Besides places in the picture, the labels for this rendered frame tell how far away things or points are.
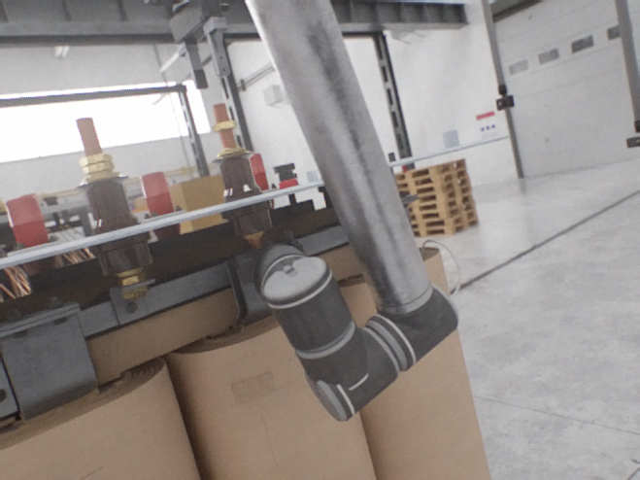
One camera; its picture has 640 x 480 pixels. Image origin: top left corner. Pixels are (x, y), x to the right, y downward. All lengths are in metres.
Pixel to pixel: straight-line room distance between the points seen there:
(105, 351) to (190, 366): 0.17
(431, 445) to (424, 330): 0.69
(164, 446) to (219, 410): 0.14
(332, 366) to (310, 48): 0.45
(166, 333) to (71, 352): 0.22
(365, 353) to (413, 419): 0.66
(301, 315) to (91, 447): 0.46
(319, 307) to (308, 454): 0.55
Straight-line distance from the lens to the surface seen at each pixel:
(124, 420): 1.00
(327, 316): 0.73
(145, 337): 1.12
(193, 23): 1.11
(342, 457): 1.28
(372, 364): 0.81
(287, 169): 1.57
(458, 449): 1.59
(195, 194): 6.00
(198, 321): 1.16
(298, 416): 1.17
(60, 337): 0.99
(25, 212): 1.38
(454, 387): 1.53
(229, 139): 1.08
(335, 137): 0.69
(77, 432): 0.99
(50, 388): 1.00
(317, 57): 0.68
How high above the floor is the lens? 1.36
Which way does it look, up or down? 7 degrees down
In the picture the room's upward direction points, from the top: 14 degrees counter-clockwise
